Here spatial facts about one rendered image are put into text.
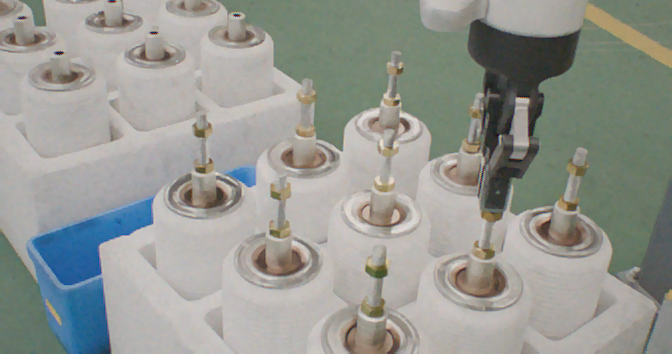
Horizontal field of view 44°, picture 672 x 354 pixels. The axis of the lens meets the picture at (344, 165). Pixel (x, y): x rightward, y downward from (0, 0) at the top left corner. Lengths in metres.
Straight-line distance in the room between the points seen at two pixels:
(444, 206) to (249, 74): 0.38
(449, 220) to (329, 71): 0.83
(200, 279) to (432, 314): 0.23
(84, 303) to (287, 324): 0.30
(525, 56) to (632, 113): 1.06
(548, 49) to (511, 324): 0.24
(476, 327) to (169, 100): 0.52
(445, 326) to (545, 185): 0.67
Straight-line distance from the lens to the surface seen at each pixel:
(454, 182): 0.83
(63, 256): 1.01
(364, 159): 0.89
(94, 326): 0.96
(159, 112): 1.05
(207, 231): 0.76
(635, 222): 1.31
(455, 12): 0.54
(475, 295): 0.70
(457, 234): 0.84
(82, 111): 1.00
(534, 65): 0.57
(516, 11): 0.56
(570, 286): 0.78
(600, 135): 1.52
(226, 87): 1.10
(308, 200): 0.82
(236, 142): 1.09
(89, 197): 1.02
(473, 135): 0.82
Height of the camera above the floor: 0.70
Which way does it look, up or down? 32 degrees down
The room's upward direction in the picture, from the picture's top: 4 degrees clockwise
